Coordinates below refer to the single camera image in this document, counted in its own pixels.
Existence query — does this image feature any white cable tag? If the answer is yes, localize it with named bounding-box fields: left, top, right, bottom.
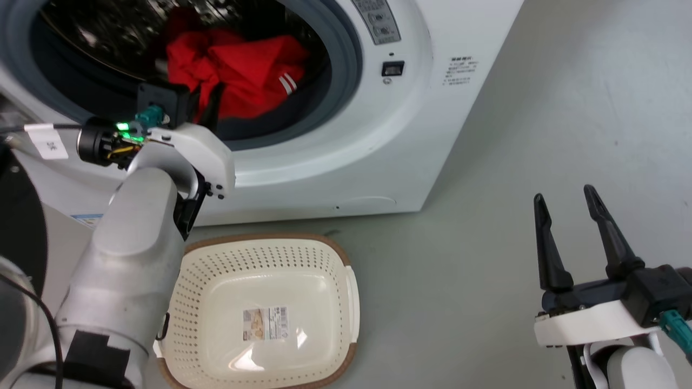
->
left=25, top=123, right=69, bottom=160

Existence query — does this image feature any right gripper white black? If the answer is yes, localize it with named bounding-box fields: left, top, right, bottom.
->
left=533, top=184, right=662, bottom=348

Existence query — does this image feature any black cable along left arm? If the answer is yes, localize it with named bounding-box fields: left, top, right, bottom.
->
left=0, top=273, right=64, bottom=389

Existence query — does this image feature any grey instruction panel sticker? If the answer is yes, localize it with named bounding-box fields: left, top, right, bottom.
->
left=351, top=0, right=402, bottom=46

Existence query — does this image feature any grey rubber door gasket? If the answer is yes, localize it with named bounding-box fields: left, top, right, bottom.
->
left=0, top=0, right=364, bottom=152

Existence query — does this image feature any thin black cable with tag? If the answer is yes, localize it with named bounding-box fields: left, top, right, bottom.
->
left=0, top=123, right=83, bottom=135

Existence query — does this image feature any cream perforated laundry basket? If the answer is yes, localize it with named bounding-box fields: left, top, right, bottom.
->
left=154, top=233, right=360, bottom=389

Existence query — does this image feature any teal right camera cable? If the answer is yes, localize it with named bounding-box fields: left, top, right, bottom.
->
left=658, top=310, right=692, bottom=364

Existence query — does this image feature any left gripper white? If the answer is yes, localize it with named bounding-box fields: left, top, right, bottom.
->
left=128, top=82, right=236, bottom=241

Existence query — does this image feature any white front-load washing machine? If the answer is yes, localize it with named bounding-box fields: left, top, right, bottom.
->
left=0, top=0, right=525, bottom=227

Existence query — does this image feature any paper product label sticker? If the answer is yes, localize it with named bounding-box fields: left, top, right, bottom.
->
left=242, top=306, right=289, bottom=341

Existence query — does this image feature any red garment with white stripes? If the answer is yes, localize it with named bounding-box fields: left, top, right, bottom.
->
left=165, top=8, right=310, bottom=123

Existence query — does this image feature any teal left camera connector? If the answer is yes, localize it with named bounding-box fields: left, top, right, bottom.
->
left=134, top=106, right=170, bottom=130

